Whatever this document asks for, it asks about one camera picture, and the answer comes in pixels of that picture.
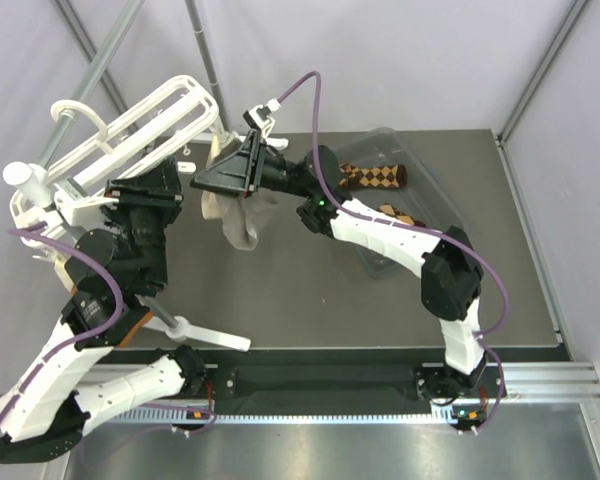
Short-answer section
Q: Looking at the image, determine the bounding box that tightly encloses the white stand base foot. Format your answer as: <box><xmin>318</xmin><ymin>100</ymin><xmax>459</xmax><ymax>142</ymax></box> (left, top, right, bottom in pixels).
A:
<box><xmin>144</xmin><ymin>316</ymin><xmax>252</xmax><ymax>352</ymax></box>
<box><xmin>267</xmin><ymin>138</ymin><xmax>289</xmax><ymax>150</ymax></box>

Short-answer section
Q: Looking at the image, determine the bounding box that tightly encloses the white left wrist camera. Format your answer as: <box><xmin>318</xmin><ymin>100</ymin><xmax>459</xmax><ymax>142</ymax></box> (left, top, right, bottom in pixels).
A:
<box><xmin>54</xmin><ymin>179</ymin><xmax>118</xmax><ymax>227</ymax></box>

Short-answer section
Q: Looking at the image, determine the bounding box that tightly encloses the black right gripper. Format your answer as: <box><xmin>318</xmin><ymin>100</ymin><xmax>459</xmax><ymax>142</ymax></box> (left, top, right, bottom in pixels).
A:
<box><xmin>192</xmin><ymin>132</ymin><xmax>315</xmax><ymax>201</ymax></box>

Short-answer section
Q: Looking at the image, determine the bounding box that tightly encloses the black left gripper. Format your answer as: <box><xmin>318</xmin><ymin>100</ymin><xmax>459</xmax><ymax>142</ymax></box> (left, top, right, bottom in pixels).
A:
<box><xmin>103</xmin><ymin>156</ymin><xmax>188</xmax><ymax>290</ymax></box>

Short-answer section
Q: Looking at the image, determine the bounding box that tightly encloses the cream white ribbed sock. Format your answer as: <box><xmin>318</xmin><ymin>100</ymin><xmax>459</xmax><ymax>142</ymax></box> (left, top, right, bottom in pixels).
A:
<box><xmin>199</xmin><ymin>132</ymin><xmax>280</xmax><ymax>251</ymax></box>

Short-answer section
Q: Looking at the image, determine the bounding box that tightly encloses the white pole joint connector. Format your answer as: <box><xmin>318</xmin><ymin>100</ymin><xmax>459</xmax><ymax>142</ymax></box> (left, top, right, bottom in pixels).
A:
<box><xmin>2</xmin><ymin>162</ymin><xmax>53</xmax><ymax>209</ymax></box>

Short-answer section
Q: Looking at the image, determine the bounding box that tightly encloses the clear plastic bin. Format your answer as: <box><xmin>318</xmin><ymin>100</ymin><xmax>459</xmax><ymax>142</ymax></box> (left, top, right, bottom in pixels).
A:
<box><xmin>329</xmin><ymin>126</ymin><xmax>470</xmax><ymax>279</ymax></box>

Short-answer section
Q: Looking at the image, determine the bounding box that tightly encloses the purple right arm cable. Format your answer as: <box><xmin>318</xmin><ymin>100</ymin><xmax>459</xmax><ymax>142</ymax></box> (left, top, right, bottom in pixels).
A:
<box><xmin>277</xmin><ymin>70</ymin><xmax>512</xmax><ymax>436</ymax></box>

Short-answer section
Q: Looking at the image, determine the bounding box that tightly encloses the thin grey back stand pole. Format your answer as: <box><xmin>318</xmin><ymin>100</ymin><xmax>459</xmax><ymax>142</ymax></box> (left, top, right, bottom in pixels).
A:
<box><xmin>185</xmin><ymin>0</ymin><xmax>229</xmax><ymax>127</ymax></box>

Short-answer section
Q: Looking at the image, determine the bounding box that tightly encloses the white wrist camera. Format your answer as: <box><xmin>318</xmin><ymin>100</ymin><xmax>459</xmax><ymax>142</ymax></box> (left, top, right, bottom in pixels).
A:
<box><xmin>243</xmin><ymin>98</ymin><xmax>280</xmax><ymax>139</ymax></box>
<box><xmin>54</xmin><ymin>179</ymin><xmax>118</xmax><ymax>227</ymax></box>

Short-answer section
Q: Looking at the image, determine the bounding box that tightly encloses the aluminium frame rail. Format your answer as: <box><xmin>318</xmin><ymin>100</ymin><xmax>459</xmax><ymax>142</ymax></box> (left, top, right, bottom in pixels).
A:
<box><xmin>79</xmin><ymin>362</ymin><xmax>600</xmax><ymax>426</ymax></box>

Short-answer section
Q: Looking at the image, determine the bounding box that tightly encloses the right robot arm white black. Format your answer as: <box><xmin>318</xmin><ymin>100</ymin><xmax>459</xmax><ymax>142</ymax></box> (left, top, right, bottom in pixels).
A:
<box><xmin>190</xmin><ymin>130</ymin><xmax>487</xmax><ymax>397</ymax></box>

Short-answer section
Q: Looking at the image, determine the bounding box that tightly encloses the brown orange argyle sock crumpled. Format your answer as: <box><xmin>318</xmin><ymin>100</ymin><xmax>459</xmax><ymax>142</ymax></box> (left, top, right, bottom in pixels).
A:
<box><xmin>377</xmin><ymin>203</ymin><xmax>426</xmax><ymax>227</ymax></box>

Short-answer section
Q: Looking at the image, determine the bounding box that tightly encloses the brown orange argyle sock flat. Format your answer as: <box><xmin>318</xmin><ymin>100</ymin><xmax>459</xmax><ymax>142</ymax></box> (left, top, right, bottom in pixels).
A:
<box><xmin>339</xmin><ymin>163</ymin><xmax>408</xmax><ymax>190</ymax></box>

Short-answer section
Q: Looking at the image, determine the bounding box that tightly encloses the white plastic clip hanger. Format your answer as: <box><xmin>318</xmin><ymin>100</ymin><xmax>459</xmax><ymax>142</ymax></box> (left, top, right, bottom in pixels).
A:
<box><xmin>9</xmin><ymin>75</ymin><xmax>225</xmax><ymax>239</ymax></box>

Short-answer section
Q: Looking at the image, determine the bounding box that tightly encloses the orange sock with cream cuff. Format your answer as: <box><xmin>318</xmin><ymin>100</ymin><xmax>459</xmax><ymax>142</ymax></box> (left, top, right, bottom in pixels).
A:
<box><xmin>59</xmin><ymin>251</ymin><xmax>153</xmax><ymax>351</ymax></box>

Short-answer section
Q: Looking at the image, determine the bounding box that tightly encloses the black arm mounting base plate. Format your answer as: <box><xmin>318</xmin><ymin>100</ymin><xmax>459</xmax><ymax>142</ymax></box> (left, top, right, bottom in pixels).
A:
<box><xmin>210</xmin><ymin>364</ymin><xmax>499</xmax><ymax>416</ymax></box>

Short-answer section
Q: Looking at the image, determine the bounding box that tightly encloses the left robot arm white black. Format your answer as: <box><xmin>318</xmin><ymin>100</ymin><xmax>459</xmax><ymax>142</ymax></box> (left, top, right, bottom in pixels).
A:
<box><xmin>0</xmin><ymin>158</ymin><xmax>207</xmax><ymax>464</ymax></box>

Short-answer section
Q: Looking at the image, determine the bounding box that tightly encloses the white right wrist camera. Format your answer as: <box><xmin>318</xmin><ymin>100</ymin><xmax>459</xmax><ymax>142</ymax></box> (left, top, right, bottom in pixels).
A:
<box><xmin>243</xmin><ymin>98</ymin><xmax>280</xmax><ymax>139</ymax></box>

